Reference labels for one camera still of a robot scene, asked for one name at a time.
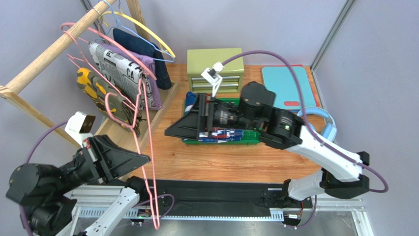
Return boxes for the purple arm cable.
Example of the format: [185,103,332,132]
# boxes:
[19,120,176,236]
[222,50,389,230]

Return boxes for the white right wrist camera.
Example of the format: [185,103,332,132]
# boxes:
[201,62,224,97]

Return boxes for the dark blue jeans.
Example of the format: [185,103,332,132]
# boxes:
[113,28,172,90]

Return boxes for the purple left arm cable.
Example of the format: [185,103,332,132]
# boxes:
[19,120,176,236]

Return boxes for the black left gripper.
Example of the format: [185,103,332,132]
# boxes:
[53,132,150,194]

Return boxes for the pink hanger with newspaper trousers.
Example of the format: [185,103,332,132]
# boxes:
[60,22,157,81]

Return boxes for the yellow hanger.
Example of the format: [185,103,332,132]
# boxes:
[103,11,176,58]

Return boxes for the green plastic tray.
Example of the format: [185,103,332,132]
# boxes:
[181,97,263,145]

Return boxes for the light blue cutting board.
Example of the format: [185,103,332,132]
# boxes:
[261,66,318,113]

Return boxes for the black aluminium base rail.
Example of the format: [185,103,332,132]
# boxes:
[67,177,365,227]

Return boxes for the blue wire hanger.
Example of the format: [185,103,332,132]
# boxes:
[100,0,175,62]

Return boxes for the wooden clothes rack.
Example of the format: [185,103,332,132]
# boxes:
[0,0,180,181]

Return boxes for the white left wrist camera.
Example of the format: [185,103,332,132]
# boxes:
[64,111,96,147]

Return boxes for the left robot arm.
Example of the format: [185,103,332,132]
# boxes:
[6,135,150,236]

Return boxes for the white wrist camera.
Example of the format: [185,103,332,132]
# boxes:
[64,111,96,147]
[201,62,224,97]

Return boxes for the light blue headphones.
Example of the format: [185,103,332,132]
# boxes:
[305,107,337,142]

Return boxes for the blue white patterned trousers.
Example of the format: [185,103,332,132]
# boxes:
[184,91,244,144]

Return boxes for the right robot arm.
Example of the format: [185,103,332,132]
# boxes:
[165,82,369,201]

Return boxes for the green mini drawer chest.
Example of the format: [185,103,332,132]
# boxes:
[187,48,244,93]

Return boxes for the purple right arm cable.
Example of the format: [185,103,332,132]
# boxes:
[222,50,389,230]

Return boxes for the newspaper print trousers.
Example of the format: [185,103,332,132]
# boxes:
[89,41,162,110]

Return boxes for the purple trousers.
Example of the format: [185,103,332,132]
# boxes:
[99,43,163,110]

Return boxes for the camouflage trousers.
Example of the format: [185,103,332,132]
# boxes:
[77,67,134,125]

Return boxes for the pink wire hanger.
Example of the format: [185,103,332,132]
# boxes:
[104,79,160,230]

